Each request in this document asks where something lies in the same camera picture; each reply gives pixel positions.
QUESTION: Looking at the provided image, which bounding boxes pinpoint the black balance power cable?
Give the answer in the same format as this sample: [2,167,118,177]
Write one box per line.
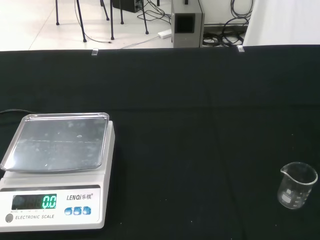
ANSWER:
[0,108,36,115]

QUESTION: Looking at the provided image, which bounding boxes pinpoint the black tripod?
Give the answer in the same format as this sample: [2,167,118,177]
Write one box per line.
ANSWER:
[54,0,88,44]
[99,0,125,41]
[141,0,150,35]

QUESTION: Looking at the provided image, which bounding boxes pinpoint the black floor cable bundle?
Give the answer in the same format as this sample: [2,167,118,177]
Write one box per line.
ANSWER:
[201,0,254,48]

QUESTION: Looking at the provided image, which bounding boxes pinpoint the thin grey floor cable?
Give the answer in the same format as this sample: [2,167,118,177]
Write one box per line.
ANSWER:
[81,27,113,44]

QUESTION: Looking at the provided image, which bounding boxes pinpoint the white power strip cable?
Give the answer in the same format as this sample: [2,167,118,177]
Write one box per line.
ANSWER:
[119,34,161,50]

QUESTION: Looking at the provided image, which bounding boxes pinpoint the grey box device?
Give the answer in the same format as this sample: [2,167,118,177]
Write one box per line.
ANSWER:
[170,0,206,49]

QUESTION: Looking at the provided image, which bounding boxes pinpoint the white power strip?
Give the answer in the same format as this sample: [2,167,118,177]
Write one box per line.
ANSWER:
[157,28,173,40]

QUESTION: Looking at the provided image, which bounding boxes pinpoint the black bench cloth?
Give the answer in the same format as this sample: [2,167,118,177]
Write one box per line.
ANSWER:
[0,44,320,240]

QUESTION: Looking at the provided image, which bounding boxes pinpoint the white electronic balance steel pan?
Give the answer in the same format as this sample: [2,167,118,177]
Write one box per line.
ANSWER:
[0,112,116,233]

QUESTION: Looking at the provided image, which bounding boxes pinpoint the pale white board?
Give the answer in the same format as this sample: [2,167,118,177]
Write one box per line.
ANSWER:
[243,0,320,48]

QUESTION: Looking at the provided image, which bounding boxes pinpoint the small clear glass beaker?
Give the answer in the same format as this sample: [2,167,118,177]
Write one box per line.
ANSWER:
[276,161,319,210]

